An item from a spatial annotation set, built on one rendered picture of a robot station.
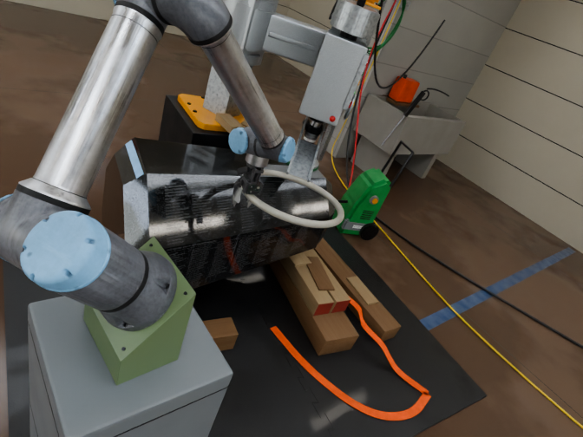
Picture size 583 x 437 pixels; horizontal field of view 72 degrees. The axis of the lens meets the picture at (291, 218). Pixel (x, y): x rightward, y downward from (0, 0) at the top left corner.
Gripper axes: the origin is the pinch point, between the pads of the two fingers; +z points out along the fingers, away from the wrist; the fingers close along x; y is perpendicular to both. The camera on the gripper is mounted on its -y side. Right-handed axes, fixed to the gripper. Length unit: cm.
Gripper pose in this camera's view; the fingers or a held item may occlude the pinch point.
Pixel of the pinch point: (240, 203)
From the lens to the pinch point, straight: 171.5
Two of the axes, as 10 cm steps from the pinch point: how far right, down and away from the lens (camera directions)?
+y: 3.8, 5.5, -7.4
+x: 8.7, 0.6, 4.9
